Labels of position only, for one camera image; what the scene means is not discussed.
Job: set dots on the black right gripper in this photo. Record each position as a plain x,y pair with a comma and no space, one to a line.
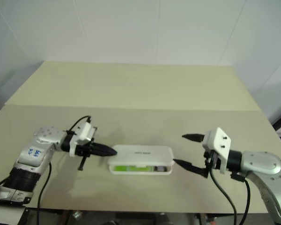
214,161

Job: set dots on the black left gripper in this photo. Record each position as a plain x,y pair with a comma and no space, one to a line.
84,150

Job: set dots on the green marker pen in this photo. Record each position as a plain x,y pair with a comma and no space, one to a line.
121,168

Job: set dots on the white hard pencil case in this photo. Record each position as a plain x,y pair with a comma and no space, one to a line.
142,154

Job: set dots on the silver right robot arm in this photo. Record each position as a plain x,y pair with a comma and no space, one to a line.
262,164

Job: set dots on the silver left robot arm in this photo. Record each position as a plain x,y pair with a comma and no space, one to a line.
39,150

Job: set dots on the round silver metal part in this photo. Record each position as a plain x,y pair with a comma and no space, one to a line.
76,214

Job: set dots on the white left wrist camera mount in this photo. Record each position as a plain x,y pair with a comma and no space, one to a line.
83,136

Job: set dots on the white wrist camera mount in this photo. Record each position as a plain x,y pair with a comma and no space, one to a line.
219,141
83,136

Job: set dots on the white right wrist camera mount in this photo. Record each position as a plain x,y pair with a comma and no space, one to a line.
219,141

